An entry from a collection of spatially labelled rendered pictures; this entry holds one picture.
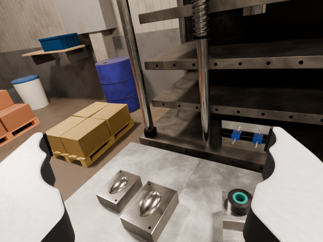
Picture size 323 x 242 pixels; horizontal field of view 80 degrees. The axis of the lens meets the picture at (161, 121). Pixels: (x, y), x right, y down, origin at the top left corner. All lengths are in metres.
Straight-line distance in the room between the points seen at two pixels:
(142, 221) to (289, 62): 0.85
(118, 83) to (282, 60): 2.88
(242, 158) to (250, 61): 0.50
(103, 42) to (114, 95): 1.01
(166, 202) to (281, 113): 0.67
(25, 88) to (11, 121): 1.32
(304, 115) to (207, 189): 0.54
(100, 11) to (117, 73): 1.05
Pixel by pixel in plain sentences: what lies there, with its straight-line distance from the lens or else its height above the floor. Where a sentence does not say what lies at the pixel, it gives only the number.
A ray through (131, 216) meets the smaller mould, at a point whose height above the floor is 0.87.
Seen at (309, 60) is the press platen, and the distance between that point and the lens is 0.98.
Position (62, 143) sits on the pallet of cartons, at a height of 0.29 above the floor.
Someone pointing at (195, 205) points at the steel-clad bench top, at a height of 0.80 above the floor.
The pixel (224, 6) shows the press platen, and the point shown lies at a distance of 1.02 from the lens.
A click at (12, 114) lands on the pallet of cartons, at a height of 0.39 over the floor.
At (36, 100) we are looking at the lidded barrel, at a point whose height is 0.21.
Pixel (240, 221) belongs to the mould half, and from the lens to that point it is 0.74.
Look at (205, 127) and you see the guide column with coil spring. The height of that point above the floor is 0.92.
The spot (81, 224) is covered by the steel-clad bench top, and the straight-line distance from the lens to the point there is 0.99.
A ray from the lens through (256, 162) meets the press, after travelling 1.13.
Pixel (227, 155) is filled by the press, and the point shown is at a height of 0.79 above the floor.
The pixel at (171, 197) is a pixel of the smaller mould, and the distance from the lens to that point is 0.85.
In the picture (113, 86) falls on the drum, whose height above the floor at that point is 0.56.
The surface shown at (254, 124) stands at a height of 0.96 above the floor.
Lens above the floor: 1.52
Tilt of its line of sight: 28 degrees down
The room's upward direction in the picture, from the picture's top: 10 degrees counter-clockwise
